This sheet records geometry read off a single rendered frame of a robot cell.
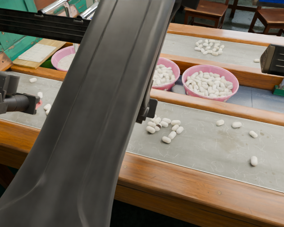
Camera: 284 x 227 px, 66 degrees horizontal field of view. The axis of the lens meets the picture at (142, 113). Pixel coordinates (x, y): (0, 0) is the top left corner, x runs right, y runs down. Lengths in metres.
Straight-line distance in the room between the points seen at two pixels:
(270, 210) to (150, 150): 0.40
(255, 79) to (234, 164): 0.57
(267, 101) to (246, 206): 0.65
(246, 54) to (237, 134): 0.64
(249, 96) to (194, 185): 0.66
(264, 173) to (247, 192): 0.13
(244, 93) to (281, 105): 0.17
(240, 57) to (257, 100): 0.30
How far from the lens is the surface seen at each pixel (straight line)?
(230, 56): 1.39
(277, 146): 0.96
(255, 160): 0.85
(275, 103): 1.25
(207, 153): 0.83
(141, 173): 0.73
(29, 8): 1.46
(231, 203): 0.73
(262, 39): 1.60
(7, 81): 0.78
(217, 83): 1.15
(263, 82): 1.29
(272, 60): 0.71
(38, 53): 1.37
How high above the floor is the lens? 1.40
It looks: 45 degrees down
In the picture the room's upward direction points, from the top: straight up
